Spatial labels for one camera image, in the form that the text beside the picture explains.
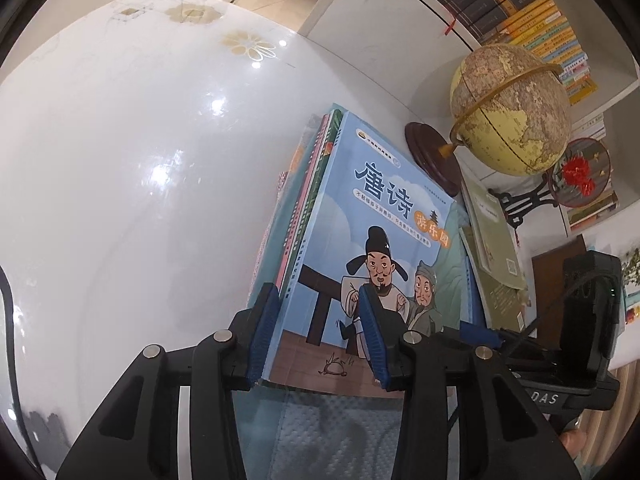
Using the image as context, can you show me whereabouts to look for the stack of assorted books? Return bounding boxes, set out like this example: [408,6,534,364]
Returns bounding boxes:
[247,102,346,311]

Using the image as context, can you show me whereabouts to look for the round embroidered fan on stand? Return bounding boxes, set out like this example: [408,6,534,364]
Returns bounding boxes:
[487,137,613,248]

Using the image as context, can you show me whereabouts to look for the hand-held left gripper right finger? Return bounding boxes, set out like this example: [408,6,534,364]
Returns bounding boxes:
[359,289,583,480]

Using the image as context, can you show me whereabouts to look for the black cable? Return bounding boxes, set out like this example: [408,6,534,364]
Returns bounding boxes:
[0,265,31,466]
[515,270,618,346]

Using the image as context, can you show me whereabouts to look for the pale green book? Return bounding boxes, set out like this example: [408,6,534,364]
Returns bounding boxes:
[460,177,528,291]

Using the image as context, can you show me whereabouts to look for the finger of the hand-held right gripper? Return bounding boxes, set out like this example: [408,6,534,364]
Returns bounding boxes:
[459,321,561,361]

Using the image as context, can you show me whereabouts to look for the brown wooden cabinet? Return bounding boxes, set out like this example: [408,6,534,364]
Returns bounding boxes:
[530,235,588,356]

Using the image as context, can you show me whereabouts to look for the person's right hand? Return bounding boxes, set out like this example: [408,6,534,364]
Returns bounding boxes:
[557,427,591,466]

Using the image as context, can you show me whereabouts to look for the sky blue cartoon cover book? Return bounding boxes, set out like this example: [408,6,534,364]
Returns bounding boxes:
[262,110,463,396]

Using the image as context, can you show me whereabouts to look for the white bookcase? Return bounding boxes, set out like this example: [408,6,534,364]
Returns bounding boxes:
[295,0,623,241]

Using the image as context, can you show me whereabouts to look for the olive green book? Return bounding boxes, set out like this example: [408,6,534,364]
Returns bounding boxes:
[459,225,531,333]

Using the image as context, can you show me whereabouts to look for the cream globe on wooden base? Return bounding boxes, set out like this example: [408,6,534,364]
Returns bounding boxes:
[404,42,573,198]

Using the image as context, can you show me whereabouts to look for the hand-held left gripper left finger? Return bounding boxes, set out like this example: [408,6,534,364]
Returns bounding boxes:
[55,282,281,480]

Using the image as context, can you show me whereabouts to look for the rows of shelved books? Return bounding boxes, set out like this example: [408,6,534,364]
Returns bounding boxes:
[395,0,621,231]

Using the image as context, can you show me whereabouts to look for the light blue quilted mat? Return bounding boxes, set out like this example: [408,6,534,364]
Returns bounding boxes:
[232,380,461,480]

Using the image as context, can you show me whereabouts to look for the green plant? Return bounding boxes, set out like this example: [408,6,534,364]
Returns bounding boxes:
[620,247,640,291]

